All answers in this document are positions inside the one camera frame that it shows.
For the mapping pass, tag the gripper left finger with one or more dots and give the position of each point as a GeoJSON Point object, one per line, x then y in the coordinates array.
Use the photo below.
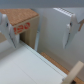
{"type": "Point", "coordinates": [7, 30]}

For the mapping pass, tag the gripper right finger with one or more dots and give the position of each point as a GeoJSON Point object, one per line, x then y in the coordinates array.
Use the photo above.
{"type": "Point", "coordinates": [74, 28]}

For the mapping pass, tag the wooden drawer box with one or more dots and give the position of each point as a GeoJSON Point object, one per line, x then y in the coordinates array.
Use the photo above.
{"type": "Point", "coordinates": [25, 23]}

